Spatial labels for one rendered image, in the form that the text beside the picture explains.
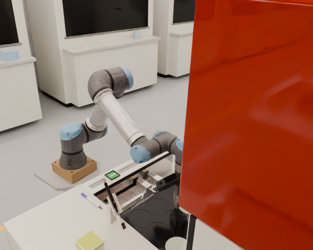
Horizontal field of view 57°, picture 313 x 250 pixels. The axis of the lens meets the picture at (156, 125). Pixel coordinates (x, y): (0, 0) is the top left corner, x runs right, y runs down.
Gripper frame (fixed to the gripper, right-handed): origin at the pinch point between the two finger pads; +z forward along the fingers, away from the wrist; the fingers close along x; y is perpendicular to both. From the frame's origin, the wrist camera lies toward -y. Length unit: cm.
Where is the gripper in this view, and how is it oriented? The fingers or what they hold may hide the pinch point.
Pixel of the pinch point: (175, 206)
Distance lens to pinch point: 137.5
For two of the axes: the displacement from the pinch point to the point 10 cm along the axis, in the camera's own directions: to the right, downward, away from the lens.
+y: 9.7, -0.8, 2.1
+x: -2.2, -4.5, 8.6
